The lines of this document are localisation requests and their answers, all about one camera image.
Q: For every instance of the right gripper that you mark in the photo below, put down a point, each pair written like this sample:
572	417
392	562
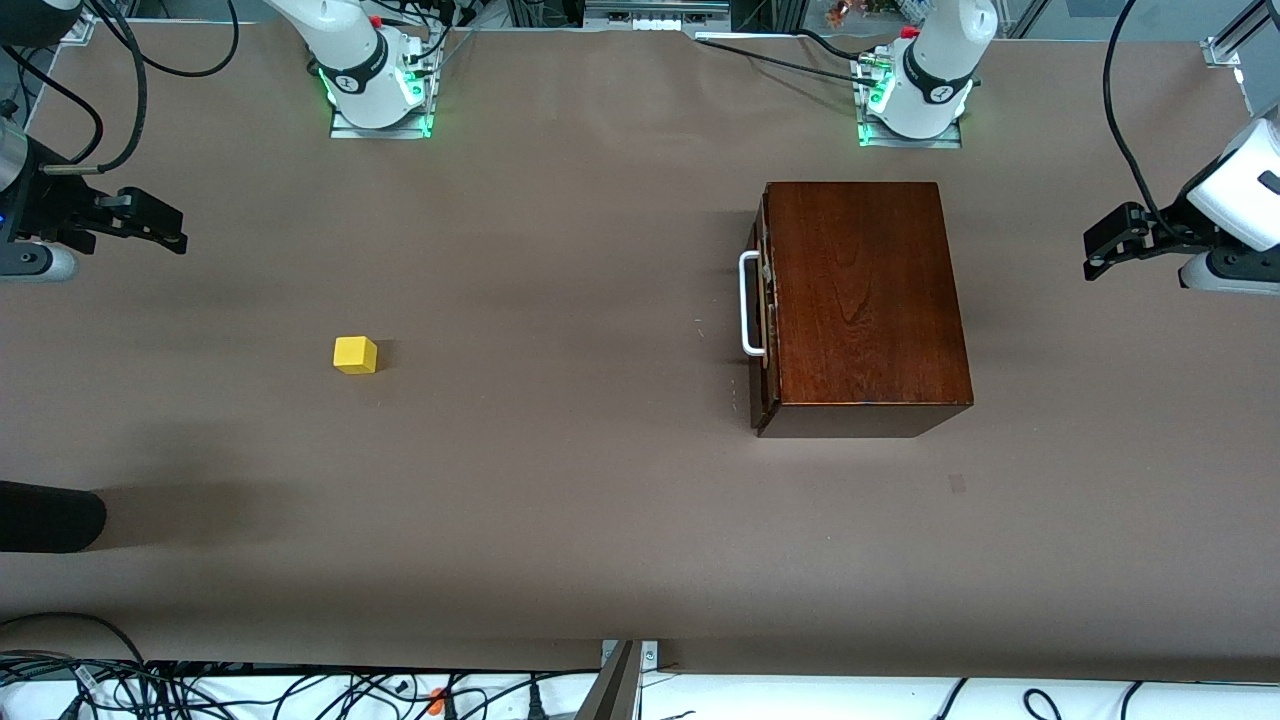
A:
48	208

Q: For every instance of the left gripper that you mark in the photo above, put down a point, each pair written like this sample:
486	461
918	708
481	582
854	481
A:
1166	233

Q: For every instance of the yellow block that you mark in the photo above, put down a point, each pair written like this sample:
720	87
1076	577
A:
355	355

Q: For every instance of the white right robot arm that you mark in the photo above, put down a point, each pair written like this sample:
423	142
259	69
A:
345	45

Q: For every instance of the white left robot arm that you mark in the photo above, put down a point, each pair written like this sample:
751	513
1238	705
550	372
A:
940	60

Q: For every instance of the dark brown wooden cabinet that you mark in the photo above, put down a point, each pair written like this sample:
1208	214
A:
860	300

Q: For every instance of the black cylinder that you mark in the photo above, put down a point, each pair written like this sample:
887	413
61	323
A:
50	515

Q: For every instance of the white power strip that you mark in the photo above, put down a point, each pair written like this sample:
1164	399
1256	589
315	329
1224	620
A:
655	15

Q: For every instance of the orange connector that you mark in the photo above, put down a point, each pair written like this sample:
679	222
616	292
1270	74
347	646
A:
437	700

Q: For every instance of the black plug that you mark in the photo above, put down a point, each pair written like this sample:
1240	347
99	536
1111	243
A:
534	700

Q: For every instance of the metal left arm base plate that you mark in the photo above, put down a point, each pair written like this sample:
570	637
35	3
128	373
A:
950	142

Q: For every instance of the aluminium frame profile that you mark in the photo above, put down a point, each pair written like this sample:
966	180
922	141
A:
1235	35
80	30

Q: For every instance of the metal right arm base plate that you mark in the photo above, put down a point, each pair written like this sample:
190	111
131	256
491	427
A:
345	132

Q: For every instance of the silver metal bracket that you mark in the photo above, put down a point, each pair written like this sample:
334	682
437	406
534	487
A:
648	655

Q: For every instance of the dark grey post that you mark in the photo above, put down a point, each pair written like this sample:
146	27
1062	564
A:
610	695

